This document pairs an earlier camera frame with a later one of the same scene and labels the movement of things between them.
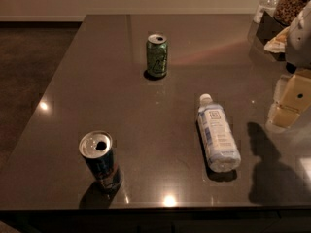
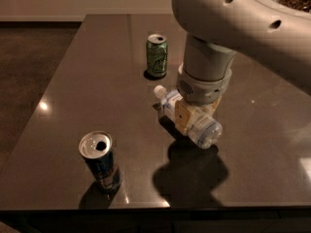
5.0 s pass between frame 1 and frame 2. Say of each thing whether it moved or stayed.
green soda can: stayed
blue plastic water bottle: moved
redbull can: stayed
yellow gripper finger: moved
